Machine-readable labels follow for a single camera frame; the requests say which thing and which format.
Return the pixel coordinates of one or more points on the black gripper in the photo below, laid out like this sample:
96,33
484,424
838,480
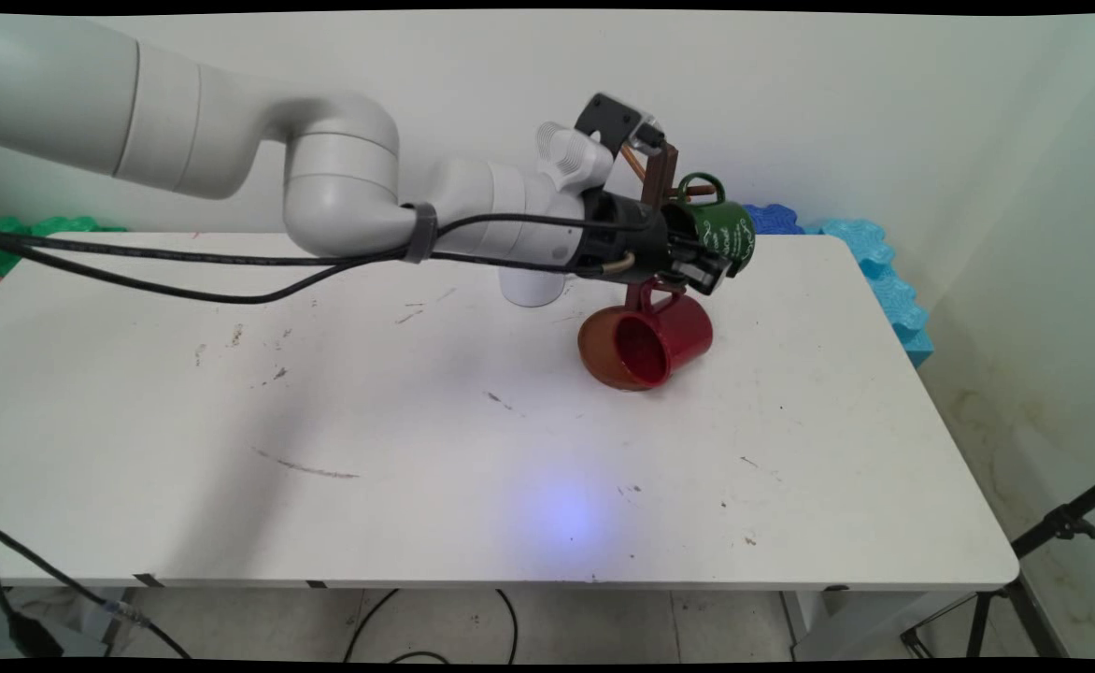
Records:
627,238

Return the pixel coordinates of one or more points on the green enamel mug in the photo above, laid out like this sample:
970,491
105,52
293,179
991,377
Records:
734,234

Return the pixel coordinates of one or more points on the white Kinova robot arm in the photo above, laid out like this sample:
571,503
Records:
342,187

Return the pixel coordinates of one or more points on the brown wooden mug tree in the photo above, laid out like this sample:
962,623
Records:
660,178

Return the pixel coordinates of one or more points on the red enamel mug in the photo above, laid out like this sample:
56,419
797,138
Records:
688,336

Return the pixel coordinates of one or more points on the light blue foam mat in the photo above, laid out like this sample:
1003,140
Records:
884,271

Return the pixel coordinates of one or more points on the white table leg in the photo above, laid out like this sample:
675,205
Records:
823,626

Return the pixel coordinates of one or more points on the black tripod stand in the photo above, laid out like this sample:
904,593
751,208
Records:
1061,523

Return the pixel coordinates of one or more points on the green foam mat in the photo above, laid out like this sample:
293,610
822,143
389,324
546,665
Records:
43,227

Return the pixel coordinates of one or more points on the white ribbed camera bracket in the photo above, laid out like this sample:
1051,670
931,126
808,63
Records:
571,154

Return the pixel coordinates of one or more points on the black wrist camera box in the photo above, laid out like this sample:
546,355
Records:
608,117

